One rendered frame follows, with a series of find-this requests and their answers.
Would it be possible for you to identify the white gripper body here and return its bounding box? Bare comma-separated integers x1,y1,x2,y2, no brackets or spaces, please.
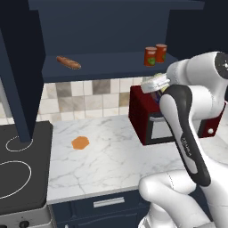
140,74,172,94

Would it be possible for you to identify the dark blue open cabinet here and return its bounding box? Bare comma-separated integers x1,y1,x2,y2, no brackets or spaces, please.
28,0,206,84

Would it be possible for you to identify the dark blue cabinet door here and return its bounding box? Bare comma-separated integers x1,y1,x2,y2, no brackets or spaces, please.
0,0,47,143

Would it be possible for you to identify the purple and yellow can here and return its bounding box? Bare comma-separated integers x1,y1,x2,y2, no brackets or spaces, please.
151,72,171,105

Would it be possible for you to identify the red can with green label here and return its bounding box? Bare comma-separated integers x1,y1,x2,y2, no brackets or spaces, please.
155,44,168,64
143,46,158,68

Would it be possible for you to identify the red toaster oven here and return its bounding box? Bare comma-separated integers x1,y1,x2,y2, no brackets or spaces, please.
127,85,228,146

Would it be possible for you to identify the brown baguette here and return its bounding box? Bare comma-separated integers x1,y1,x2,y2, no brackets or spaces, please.
55,55,82,70

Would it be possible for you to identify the orange flat round food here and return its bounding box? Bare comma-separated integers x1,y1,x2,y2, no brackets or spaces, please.
70,135,91,151

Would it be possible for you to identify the dark blue drawer front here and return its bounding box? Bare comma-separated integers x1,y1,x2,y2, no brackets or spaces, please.
51,190,150,222

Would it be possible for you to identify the dark blue cupboard door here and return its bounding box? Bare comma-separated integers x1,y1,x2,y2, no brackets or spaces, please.
56,208,151,228

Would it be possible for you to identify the black hob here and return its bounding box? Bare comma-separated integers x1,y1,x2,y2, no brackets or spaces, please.
0,120,54,216

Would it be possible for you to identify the silver drawer handle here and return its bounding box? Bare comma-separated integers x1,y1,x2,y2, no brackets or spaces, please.
93,196,126,209

